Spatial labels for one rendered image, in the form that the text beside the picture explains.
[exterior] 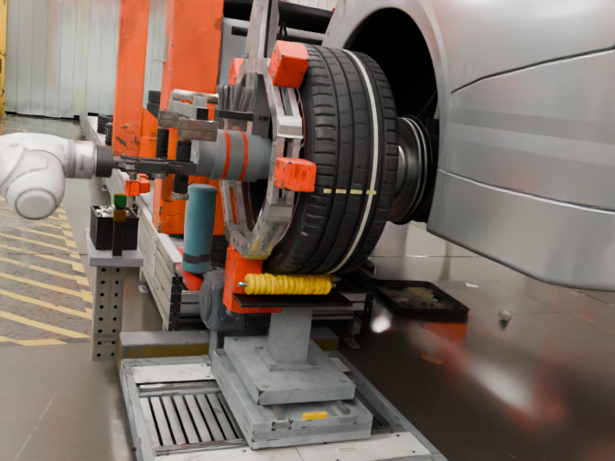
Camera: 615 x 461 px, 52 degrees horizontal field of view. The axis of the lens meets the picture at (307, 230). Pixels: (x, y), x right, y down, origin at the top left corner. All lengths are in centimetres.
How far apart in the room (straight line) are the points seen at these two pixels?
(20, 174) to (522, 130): 100
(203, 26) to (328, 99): 73
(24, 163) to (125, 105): 274
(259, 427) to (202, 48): 121
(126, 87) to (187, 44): 194
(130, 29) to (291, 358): 263
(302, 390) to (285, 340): 17
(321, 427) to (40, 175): 101
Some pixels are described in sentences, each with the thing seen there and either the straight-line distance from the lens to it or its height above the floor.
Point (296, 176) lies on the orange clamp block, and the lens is 147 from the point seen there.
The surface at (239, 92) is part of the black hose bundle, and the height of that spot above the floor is 102.
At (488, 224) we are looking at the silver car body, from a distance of 139.
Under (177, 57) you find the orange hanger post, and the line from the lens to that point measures 216.
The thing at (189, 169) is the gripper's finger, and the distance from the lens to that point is 157.
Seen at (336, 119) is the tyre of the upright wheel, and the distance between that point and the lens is 157.
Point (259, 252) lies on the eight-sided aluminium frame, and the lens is 173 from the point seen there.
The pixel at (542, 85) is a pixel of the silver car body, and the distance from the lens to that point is 131.
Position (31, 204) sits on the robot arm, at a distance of 135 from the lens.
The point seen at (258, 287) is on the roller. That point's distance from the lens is 174.
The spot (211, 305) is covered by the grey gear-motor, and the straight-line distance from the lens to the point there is 212.
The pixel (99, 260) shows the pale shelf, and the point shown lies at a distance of 215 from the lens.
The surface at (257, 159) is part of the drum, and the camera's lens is 174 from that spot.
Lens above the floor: 103
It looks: 12 degrees down
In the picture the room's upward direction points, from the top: 7 degrees clockwise
